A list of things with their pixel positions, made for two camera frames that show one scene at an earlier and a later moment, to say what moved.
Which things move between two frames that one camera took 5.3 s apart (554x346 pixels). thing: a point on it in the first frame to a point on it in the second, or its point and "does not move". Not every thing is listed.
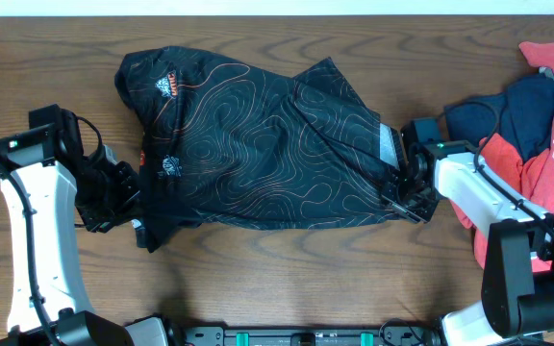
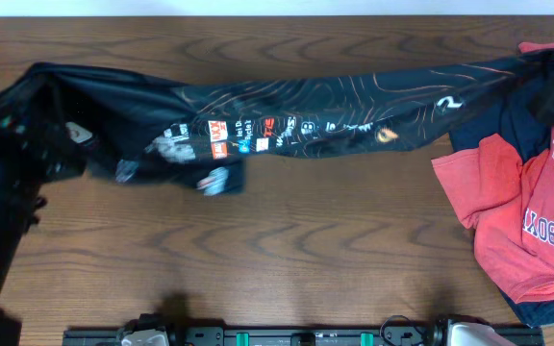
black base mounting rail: (312, 335) does not move
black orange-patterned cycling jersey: (233, 143) to (135, 129)
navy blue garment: (525, 114) does not move
